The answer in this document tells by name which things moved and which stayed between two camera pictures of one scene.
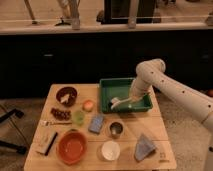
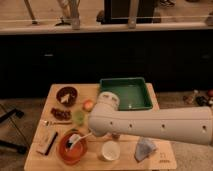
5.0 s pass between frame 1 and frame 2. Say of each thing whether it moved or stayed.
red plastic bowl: stayed
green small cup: stayed
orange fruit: stayed
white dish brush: moved
